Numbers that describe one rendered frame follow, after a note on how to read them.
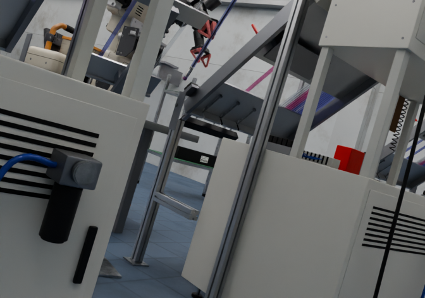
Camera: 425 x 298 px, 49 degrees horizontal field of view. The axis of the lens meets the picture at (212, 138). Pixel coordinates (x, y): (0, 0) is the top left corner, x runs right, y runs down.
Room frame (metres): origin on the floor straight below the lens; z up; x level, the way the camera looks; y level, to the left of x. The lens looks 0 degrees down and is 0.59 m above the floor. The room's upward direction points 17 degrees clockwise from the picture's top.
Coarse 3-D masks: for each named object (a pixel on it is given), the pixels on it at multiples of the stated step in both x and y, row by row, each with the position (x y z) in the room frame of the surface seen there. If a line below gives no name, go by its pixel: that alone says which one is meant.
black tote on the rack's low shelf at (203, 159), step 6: (180, 150) 4.38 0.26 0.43; (186, 150) 4.42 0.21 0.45; (192, 150) 4.47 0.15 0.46; (180, 156) 4.39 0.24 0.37; (186, 156) 4.44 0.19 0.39; (192, 156) 4.48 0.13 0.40; (198, 156) 4.53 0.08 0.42; (204, 156) 4.58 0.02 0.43; (210, 156) 4.62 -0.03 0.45; (216, 156) 4.81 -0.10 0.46; (198, 162) 4.54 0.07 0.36; (204, 162) 4.59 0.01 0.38; (210, 162) 4.64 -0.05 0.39
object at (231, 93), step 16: (224, 96) 2.03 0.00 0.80; (240, 96) 2.06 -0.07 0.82; (256, 96) 2.08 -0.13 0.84; (208, 112) 2.10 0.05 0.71; (224, 112) 2.13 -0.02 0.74; (240, 112) 2.16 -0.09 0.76; (256, 112) 2.19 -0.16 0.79; (288, 112) 2.25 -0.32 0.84; (272, 128) 2.34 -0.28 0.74; (288, 128) 2.38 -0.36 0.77
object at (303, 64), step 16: (320, 16) 1.75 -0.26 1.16; (304, 32) 1.80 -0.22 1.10; (320, 32) 1.82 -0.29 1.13; (272, 48) 1.79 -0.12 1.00; (304, 48) 1.82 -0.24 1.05; (320, 48) 1.90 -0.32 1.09; (272, 64) 1.92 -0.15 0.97; (304, 64) 1.90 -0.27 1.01; (336, 64) 2.01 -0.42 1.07; (304, 80) 2.06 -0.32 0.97; (336, 80) 2.12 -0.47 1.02; (352, 80) 2.14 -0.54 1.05; (336, 96) 2.22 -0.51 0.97
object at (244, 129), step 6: (192, 114) 2.02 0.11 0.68; (198, 114) 2.04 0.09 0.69; (204, 114) 2.08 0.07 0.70; (210, 114) 2.11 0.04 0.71; (210, 120) 2.09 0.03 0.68; (216, 120) 2.12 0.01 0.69; (222, 120) 2.15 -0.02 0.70; (228, 120) 2.19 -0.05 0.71; (228, 126) 2.16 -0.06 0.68; (234, 126) 2.19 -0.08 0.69; (240, 126) 2.23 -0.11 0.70; (246, 126) 2.27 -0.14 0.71; (246, 132) 2.24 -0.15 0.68; (252, 132) 2.28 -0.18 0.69
